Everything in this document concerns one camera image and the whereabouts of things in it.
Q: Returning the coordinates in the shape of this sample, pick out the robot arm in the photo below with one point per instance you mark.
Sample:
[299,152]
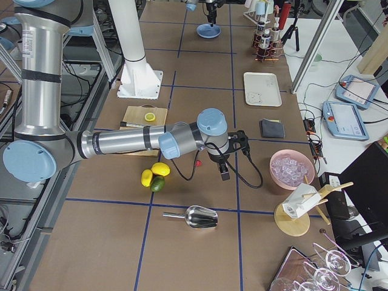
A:
[191,5]
[41,146]

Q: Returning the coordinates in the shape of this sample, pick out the grey folded cloth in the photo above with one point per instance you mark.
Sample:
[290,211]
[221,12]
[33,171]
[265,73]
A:
[271,129]

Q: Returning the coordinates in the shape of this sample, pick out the steel scoop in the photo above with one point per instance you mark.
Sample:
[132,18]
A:
[197,217]

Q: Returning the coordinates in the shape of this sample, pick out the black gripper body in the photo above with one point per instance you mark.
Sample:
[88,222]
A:
[217,158]
[210,9]

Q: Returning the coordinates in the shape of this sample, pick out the pink bowl with ice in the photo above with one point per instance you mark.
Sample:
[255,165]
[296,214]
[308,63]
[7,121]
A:
[290,168]

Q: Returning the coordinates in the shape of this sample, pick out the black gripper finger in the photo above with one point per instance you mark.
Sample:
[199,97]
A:
[224,171]
[211,20]

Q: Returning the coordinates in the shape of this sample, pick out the wooden cutting board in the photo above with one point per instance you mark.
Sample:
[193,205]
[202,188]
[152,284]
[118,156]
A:
[135,114]

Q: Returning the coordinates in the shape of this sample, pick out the light blue plate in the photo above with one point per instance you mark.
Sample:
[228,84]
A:
[208,31]

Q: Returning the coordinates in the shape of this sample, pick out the white wire cup rack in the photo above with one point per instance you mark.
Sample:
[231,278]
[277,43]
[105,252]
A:
[258,10]

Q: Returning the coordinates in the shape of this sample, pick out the cream bear tray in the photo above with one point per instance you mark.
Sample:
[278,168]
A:
[261,89]

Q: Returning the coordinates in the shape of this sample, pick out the red cylinder tube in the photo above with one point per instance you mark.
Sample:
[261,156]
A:
[285,10]

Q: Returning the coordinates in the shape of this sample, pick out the mint green bowl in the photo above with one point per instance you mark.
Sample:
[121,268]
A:
[316,62]

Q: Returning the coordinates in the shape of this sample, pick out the lemon half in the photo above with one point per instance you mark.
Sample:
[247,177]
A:
[150,117]

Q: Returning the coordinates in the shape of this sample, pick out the black camera tripod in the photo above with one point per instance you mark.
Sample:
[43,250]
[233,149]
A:
[298,9]

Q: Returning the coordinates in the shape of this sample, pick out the white paper carton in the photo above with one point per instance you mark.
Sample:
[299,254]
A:
[301,200]

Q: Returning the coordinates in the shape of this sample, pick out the round wooden stand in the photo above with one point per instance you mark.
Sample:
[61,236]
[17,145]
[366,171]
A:
[299,226]

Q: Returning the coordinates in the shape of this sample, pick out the steel handled knife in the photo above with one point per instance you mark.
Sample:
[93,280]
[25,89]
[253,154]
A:
[129,124]

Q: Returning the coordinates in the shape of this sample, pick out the blue teach pendant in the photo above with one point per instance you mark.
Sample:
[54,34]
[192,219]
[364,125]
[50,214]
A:
[357,91]
[343,120]

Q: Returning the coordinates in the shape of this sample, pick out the dark tea bottle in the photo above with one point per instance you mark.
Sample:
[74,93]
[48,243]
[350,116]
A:
[265,40]
[274,37]
[259,32]

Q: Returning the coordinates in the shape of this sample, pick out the copper wire bottle rack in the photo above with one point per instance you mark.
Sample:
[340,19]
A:
[273,53]

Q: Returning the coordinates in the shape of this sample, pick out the wine glass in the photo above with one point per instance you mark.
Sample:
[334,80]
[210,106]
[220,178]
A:
[336,260]

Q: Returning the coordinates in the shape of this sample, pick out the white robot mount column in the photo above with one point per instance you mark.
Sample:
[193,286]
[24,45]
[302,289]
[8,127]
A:
[138,79]

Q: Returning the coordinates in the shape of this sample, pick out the aluminium frame post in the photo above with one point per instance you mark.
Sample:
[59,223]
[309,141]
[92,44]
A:
[328,17]

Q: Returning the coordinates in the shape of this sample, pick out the yellow lemon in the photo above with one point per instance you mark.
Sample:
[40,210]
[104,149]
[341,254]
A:
[146,177]
[160,168]

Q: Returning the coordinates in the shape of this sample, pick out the green lime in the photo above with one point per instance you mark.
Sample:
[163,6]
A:
[157,184]

